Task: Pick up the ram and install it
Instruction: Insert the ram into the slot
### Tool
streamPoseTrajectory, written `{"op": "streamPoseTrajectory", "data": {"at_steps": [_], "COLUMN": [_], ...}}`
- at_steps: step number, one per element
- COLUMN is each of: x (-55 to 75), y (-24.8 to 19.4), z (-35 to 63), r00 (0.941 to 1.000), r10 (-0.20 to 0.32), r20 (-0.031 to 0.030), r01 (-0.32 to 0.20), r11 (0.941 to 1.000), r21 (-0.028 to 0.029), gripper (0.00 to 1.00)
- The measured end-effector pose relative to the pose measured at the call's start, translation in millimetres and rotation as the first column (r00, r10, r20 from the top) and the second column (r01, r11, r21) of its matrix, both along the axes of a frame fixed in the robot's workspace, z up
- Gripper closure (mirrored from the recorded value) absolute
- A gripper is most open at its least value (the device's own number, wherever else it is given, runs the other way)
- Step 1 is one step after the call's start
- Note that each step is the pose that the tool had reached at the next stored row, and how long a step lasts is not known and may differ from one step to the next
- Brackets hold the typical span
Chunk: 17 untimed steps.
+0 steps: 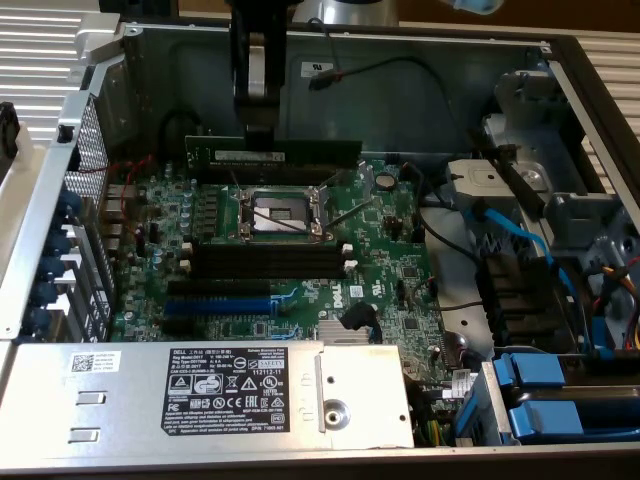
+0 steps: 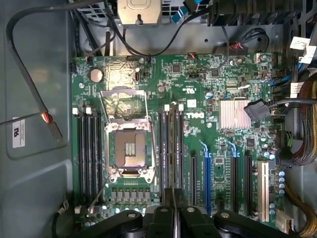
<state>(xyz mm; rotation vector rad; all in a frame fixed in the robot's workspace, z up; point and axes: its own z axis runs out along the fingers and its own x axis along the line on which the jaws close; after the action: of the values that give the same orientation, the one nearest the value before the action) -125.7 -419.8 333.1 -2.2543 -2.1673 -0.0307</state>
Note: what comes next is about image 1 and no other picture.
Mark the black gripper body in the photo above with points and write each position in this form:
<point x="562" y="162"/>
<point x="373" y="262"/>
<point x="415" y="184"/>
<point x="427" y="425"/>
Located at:
<point x="260" y="2"/>

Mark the green RAM stick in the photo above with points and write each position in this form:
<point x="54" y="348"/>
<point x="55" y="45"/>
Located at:
<point x="310" y="150"/>

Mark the black RAM slot white latches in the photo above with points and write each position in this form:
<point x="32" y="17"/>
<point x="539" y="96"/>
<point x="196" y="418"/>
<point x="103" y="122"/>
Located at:
<point x="270" y="269"/>
<point x="280" y="176"/>
<point x="270" y="250"/>

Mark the white certification sticker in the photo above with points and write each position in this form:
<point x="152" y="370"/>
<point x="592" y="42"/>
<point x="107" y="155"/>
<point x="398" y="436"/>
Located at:
<point x="312" y="66"/>

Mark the black box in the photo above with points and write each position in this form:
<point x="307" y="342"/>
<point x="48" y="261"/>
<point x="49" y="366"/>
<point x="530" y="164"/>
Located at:
<point x="140" y="5"/>

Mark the thin metal locking lever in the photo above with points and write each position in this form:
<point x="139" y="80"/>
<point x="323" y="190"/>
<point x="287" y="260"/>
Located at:
<point x="236" y="179"/>
<point x="350" y="211"/>

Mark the grey metal PC case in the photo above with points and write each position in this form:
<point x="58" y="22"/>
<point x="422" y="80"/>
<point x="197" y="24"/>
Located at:
<point x="150" y="75"/>

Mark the CPU socket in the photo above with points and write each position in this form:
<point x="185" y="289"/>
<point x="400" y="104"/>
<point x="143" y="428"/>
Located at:
<point x="280" y="220"/>

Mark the coin cell battery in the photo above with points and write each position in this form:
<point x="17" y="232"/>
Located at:
<point x="384" y="181"/>

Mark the metal port blocks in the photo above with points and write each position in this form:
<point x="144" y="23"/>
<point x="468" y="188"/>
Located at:
<point x="115" y="200"/>

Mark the green motherboard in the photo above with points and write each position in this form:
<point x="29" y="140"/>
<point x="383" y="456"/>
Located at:
<point x="380" y="250"/>

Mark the long black expansion slot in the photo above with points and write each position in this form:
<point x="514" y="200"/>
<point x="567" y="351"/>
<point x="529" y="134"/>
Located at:
<point x="220" y="288"/>

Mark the blue card retainer clip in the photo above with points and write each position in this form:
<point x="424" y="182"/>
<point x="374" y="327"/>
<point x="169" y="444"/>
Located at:
<point x="70" y="205"/>
<point x="45" y="293"/>
<point x="52" y="268"/>
<point x="37" y="318"/>
<point x="58" y="244"/>

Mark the blue expansion slot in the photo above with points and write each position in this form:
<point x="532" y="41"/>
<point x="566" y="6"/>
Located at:
<point x="220" y="306"/>

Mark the black angled SATA connector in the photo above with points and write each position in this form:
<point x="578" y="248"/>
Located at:
<point x="356" y="315"/>

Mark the black diagonal strut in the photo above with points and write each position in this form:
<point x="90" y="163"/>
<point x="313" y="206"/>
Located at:
<point x="520" y="185"/>

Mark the black part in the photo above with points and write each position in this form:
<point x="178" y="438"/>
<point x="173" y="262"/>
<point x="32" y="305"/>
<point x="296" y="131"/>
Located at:
<point x="7" y="130"/>

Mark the silver finned chipset heatsink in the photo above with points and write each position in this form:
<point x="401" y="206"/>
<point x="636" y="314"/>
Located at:
<point x="345" y="332"/>

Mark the short black expansion slot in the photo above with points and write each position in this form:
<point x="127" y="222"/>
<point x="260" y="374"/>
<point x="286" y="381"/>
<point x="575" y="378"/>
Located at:
<point x="177" y="326"/>

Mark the black power supply label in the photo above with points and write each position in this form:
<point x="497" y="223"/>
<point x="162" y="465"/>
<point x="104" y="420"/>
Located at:
<point x="225" y="390"/>

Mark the grey metal disk bay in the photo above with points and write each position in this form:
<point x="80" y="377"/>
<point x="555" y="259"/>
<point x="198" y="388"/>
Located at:
<point x="575" y="215"/>

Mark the black ribbed plastic block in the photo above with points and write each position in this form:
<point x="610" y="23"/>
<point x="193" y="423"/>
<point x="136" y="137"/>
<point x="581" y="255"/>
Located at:
<point x="520" y="300"/>

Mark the white QR code sticker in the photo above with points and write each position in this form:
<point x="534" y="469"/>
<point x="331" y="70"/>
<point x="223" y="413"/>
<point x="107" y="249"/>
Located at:
<point x="95" y="362"/>

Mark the silver power supply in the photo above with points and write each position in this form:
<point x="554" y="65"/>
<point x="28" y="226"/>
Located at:
<point x="125" y="400"/>

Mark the blue disk carrier latch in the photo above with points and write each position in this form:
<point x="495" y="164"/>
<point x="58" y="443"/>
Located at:
<point x="535" y="370"/>
<point x="545" y="420"/>

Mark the blue grey disk cage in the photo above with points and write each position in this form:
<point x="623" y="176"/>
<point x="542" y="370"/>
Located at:
<point x="470" y="415"/>

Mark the aluminium clamp bracket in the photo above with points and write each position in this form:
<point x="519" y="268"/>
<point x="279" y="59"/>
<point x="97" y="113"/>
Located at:
<point x="95" y="35"/>

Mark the silver metal bracket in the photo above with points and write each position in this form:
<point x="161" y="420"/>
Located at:
<point x="480" y="180"/>

